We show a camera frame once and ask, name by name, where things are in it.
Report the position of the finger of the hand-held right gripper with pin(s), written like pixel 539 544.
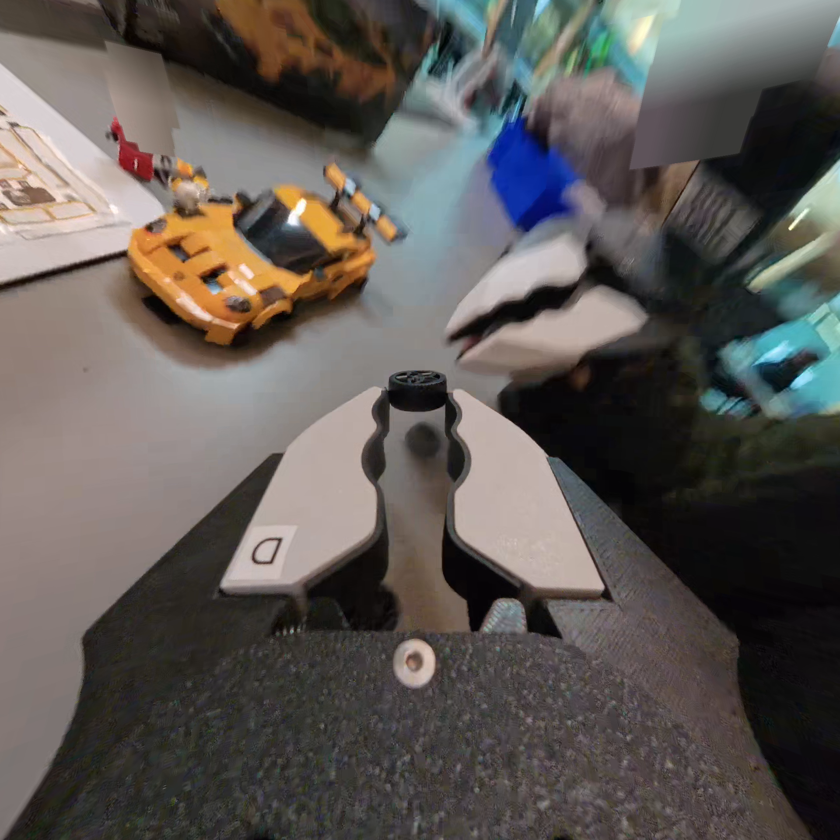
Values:
pixel 564 328
pixel 531 269

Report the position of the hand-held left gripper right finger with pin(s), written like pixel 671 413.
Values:
pixel 518 518

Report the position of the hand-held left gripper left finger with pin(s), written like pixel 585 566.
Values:
pixel 315 512

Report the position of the black lego wheel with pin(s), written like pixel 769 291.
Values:
pixel 418 390
pixel 421 439

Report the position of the yellow lego car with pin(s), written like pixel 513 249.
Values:
pixel 249 262

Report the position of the lego set box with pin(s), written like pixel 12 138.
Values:
pixel 295 52

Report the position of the small white yellow lego piece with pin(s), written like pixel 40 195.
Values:
pixel 187 190

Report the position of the red lego minifigure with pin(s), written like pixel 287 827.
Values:
pixel 134 157

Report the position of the lego sticker sheet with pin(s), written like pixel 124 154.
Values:
pixel 39 184

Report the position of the blue plastic container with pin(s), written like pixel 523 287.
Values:
pixel 531 177

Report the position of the white metal book stand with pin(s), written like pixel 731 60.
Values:
pixel 98 229

